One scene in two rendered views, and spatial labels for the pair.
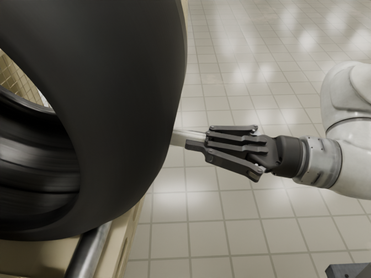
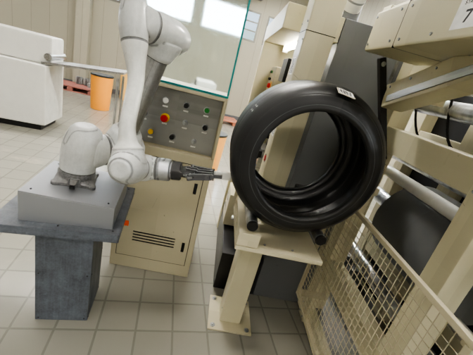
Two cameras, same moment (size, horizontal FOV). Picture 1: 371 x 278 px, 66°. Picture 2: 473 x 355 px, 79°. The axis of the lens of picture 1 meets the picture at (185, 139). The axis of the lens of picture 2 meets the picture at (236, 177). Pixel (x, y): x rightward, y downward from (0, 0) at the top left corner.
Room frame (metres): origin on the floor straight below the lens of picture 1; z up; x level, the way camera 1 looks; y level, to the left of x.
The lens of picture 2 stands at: (1.43, -0.19, 1.44)
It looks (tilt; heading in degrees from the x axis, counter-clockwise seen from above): 20 degrees down; 167
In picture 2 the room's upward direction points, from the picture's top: 15 degrees clockwise
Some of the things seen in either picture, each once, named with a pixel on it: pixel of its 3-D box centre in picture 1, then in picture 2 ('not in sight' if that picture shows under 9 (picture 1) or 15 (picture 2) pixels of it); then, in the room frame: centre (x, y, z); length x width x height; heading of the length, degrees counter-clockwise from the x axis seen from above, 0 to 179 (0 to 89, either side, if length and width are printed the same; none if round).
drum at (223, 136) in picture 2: not in sight; (210, 151); (-2.45, 0.25, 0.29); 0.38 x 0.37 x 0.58; 93
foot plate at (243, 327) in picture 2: not in sight; (229, 313); (0.09, 0.31, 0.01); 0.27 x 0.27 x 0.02; 83
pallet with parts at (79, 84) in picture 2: not in sight; (75, 83); (-6.46, -2.91, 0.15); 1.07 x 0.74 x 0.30; 93
